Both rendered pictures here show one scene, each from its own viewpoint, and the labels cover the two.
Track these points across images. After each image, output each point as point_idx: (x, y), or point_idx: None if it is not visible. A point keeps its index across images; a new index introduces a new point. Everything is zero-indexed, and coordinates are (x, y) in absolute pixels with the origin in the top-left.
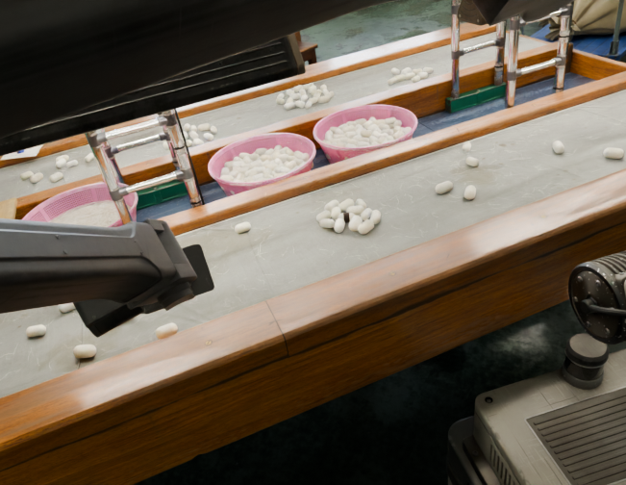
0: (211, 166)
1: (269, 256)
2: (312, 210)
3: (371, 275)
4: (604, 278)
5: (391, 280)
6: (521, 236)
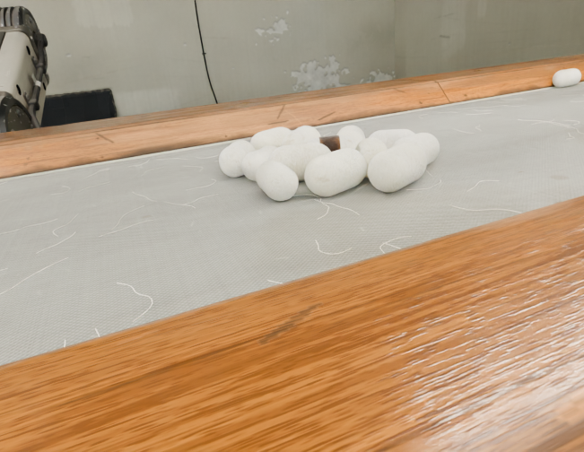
0: None
1: (511, 122)
2: (495, 185)
3: (277, 99)
4: (15, 99)
5: (249, 100)
6: None
